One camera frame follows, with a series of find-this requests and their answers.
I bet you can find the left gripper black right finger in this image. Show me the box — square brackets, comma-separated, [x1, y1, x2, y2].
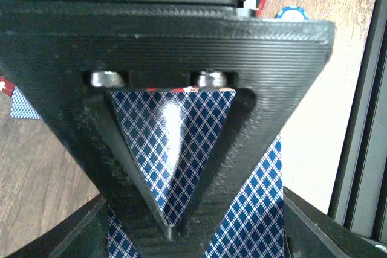
[283, 187, 386, 257]

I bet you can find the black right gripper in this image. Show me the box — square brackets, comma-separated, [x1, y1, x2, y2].
[1, 0, 334, 257]

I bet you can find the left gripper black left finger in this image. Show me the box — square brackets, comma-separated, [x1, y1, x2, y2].
[9, 196, 109, 257]

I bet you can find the dealt card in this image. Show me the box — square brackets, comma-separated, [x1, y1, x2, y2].
[10, 87, 42, 120]

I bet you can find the playing card deck with box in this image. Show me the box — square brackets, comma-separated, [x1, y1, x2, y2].
[112, 87, 285, 257]

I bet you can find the teal chip stack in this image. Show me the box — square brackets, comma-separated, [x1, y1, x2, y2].
[276, 5, 309, 21]

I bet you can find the round red black poker mat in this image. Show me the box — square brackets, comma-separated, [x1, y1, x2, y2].
[0, 76, 15, 97]

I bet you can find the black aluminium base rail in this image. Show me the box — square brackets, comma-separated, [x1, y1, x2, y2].
[328, 0, 386, 243]

